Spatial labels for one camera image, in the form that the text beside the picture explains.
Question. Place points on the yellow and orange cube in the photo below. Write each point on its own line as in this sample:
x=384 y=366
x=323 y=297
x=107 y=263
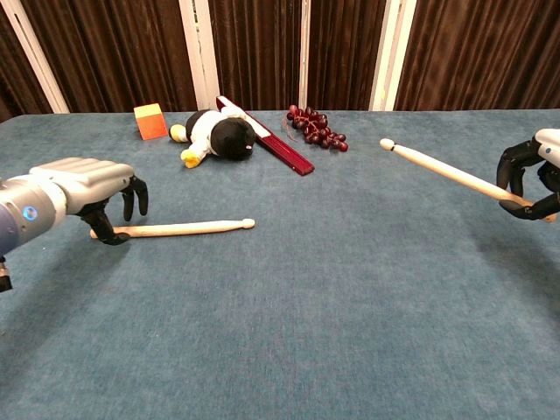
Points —
x=151 y=124

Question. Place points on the white metal frame post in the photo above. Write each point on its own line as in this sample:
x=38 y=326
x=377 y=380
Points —
x=197 y=52
x=35 y=57
x=391 y=52

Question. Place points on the brown pleated curtain panel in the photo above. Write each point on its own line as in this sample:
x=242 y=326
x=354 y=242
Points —
x=109 y=52
x=341 y=52
x=481 y=52
x=258 y=52
x=13 y=83

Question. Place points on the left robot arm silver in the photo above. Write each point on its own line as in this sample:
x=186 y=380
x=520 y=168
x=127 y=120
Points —
x=22 y=219

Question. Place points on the blue table cloth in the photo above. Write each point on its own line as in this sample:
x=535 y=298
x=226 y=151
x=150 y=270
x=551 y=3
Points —
x=280 y=306

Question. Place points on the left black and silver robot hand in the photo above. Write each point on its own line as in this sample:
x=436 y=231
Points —
x=83 y=184

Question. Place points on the black white penguin plush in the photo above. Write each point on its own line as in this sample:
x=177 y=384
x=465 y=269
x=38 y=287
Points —
x=227 y=137

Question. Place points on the dark red folding fan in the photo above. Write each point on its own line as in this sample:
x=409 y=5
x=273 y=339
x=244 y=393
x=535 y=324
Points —
x=289 y=156

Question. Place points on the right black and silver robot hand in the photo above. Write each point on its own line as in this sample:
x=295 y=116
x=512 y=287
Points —
x=514 y=164

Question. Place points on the dark red grape bunch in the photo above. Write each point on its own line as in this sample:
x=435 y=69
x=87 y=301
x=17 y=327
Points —
x=317 y=129

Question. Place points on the thin white frame post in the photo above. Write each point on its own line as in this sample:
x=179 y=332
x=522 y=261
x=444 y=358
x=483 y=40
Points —
x=305 y=52

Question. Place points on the pale wooden drumstick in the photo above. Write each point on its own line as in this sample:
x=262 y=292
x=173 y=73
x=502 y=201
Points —
x=184 y=228
x=437 y=165

